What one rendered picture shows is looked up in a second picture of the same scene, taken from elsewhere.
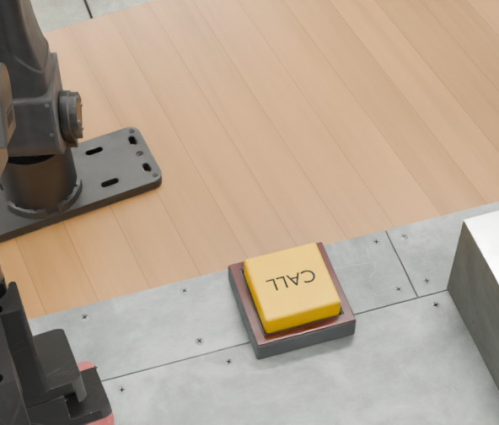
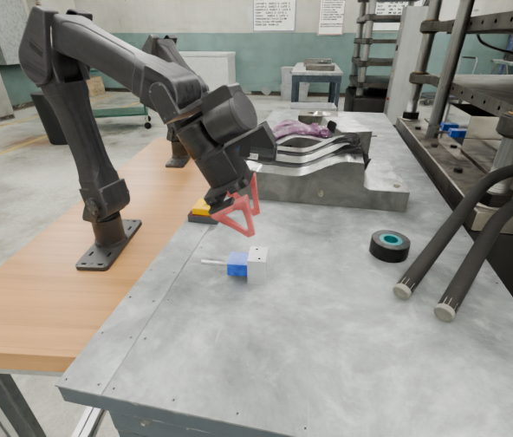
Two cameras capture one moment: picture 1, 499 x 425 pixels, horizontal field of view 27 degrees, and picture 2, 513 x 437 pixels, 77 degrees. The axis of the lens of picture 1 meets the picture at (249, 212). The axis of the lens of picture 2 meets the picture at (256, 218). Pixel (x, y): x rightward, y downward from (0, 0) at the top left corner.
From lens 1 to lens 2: 0.64 m
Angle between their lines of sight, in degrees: 50
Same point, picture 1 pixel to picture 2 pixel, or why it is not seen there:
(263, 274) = (199, 206)
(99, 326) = (175, 245)
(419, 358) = not seen: hidden behind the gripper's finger
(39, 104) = (121, 181)
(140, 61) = not seen: hidden behind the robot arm
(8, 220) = (114, 249)
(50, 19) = not seen: outside the picture
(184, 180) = (146, 219)
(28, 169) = (116, 220)
